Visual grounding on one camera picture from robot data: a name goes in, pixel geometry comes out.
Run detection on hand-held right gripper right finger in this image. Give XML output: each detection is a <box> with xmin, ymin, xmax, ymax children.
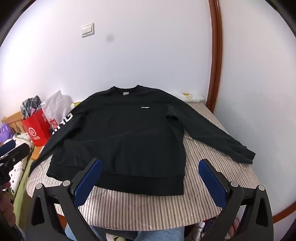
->
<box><xmin>198</xmin><ymin>159</ymin><xmax>274</xmax><ymax>241</ymax></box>

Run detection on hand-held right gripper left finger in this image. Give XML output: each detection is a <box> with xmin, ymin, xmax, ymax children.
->
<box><xmin>26</xmin><ymin>158</ymin><xmax>103</xmax><ymax>241</ymax></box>

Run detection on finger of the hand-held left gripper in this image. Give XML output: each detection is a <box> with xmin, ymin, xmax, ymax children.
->
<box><xmin>0</xmin><ymin>141</ymin><xmax>16</xmax><ymax>157</ymax></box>
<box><xmin>0</xmin><ymin>143</ymin><xmax>33</xmax><ymax>167</ymax></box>

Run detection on black sweatshirt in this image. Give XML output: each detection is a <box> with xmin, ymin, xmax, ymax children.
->
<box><xmin>29</xmin><ymin>85</ymin><xmax>256</xmax><ymax>197</ymax></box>

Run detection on person's left hand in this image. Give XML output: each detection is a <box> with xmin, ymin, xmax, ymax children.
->
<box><xmin>0</xmin><ymin>182</ymin><xmax>16</xmax><ymax>232</ymax></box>

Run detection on purple cloth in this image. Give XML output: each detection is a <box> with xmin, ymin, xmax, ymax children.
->
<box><xmin>0</xmin><ymin>124</ymin><xmax>12</xmax><ymax>144</ymax></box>

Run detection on wooden nightstand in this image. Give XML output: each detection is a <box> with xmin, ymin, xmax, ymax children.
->
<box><xmin>30</xmin><ymin>145</ymin><xmax>48</xmax><ymax>161</ymax></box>

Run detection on green bed sheet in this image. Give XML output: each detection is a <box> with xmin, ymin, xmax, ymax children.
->
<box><xmin>13</xmin><ymin>162</ymin><xmax>35</xmax><ymax>209</ymax></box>

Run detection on wooden headboard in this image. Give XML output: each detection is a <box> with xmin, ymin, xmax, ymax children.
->
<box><xmin>1</xmin><ymin>111</ymin><xmax>25</xmax><ymax>135</ymax></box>

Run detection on red paper bag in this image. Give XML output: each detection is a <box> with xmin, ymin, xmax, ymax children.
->
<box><xmin>22</xmin><ymin>108</ymin><xmax>52</xmax><ymax>147</ymax></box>

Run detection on plaid cloth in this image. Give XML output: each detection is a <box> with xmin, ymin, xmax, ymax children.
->
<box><xmin>20</xmin><ymin>95</ymin><xmax>42</xmax><ymax>120</ymax></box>

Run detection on white item under table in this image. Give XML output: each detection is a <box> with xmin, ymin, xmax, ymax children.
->
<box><xmin>192</xmin><ymin>221</ymin><xmax>207</xmax><ymax>241</ymax></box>

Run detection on striped quilted mat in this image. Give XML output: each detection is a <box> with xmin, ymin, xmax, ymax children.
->
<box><xmin>26</xmin><ymin>101</ymin><xmax>263</xmax><ymax>232</ymax></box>

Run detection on white plastic bag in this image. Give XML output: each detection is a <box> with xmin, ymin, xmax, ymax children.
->
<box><xmin>42</xmin><ymin>90</ymin><xmax>74</xmax><ymax>132</ymax></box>

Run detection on brown wooden baseboard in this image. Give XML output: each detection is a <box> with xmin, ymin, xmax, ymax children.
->
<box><xmin>272</xmin><ymin>199</ymin><xmax>296</xmax><ymax>224</ymax></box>

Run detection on person's blue pants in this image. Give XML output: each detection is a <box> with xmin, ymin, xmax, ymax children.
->
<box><xmin>65</xmin><ymin>226</ymin><xmax>185</xmax><ymax>241</ymax></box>

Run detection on duck print paper roll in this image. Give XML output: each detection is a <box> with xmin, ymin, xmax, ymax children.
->
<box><xmin>70</xmin><ymin>92</ymin><xmax>204</xmax><ymax>107</ymax></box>

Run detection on brown wooden door frame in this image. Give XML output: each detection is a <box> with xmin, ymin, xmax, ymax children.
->
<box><xmin>206</xmin><ymin>0</ymin><xmax>223</xmax><ymax>114</ymax></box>

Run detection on white wall switch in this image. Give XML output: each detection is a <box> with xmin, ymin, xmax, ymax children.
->
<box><xmin>81</xmin><ymin>22</ymin><xmax>95</xmax><ymax>37</ymax></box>

